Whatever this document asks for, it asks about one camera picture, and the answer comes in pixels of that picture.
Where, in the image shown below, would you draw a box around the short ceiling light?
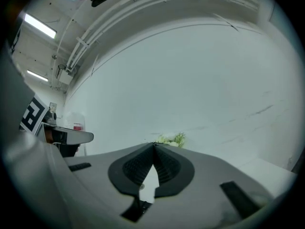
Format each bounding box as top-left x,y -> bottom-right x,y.
26,69 -> 49,82

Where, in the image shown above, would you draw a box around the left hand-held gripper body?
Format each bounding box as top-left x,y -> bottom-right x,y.
0,56 -> 81,158

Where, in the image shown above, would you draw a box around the long ceiling light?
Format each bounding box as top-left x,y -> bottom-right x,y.
23,13 -> 58,39

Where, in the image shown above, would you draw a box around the grey keyboard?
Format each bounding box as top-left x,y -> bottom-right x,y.
3,127 -> 298,229

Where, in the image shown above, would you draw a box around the white junction box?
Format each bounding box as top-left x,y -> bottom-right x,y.
56,64 -> 73,85

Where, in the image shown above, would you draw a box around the white ceiling pipes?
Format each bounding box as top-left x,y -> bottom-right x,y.
65,0 -> 261,74

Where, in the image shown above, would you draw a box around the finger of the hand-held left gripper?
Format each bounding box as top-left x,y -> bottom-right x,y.
54,127 -> 94,146

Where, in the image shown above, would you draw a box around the red label clear container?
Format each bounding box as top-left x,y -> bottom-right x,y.
72,118 -> 84,131

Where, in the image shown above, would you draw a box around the white flower bouquet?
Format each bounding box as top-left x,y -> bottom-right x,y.
154,132 -> 187,149

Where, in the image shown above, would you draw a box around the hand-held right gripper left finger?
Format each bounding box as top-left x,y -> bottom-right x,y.
108,142 -> 156,223

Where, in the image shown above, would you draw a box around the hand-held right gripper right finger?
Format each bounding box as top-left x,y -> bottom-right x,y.
152,143 -> 195,198

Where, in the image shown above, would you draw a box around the white desk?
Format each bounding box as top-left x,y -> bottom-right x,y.
235,158 -> 298,198

